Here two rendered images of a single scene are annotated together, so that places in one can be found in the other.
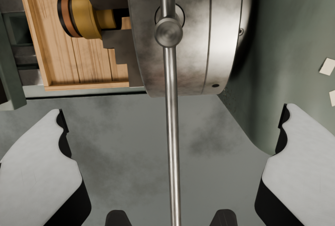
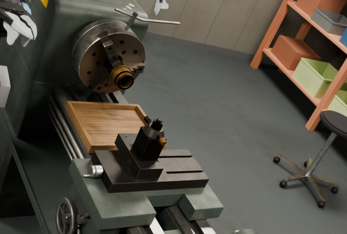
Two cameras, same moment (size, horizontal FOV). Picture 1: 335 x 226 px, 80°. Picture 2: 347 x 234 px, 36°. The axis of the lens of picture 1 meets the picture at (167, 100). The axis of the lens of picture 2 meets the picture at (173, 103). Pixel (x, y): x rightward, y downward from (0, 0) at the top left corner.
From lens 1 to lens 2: 228 cm
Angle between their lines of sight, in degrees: 55
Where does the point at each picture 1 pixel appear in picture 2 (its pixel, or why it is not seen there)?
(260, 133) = (144, 23)
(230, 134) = not seen: hidden behind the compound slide
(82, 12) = (125, 68)
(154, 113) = not seen: outside the picture
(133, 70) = (138, 64)
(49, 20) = not seen: hidden behind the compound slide
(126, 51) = (131, 65)
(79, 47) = (130, 131)
